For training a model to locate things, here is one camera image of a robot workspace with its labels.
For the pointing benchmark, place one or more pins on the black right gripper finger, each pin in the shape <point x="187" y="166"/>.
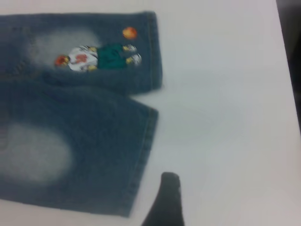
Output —
<point x="169" y="202"/>

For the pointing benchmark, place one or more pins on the blue denim shorts with print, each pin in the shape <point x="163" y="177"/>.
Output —
<point x="94" y="117"/>

